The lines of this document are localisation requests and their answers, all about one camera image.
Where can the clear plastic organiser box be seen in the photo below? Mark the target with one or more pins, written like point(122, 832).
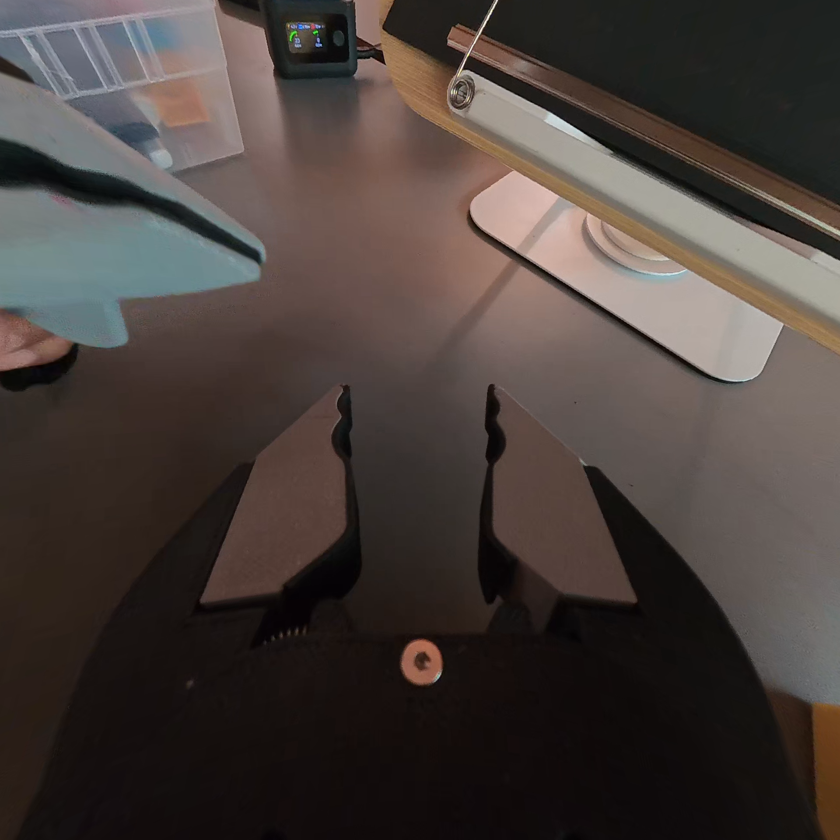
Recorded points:
point(164, 65)

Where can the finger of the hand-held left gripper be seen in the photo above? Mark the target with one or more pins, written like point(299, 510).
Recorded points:
point(98, 256)
point(65, 131)

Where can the dark portable power station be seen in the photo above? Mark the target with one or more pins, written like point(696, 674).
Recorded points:
point(282, 60)

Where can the yellow box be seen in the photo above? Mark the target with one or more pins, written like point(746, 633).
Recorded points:
point(827, 774)

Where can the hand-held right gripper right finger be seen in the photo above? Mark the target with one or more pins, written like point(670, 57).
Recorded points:
point(558, 518)

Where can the person's left hand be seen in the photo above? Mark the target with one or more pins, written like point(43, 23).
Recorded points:
point(26, 344)

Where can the black board on white stand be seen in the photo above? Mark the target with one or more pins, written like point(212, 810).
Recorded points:
point(656, 52)

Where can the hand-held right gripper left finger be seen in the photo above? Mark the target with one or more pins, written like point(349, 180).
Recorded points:
point(289, 518)

